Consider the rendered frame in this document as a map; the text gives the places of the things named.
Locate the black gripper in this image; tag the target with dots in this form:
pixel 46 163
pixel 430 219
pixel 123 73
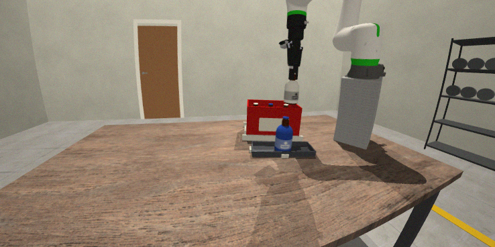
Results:
pixel 295 35

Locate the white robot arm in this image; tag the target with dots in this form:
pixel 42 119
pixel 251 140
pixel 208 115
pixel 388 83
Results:
pixel 364 41

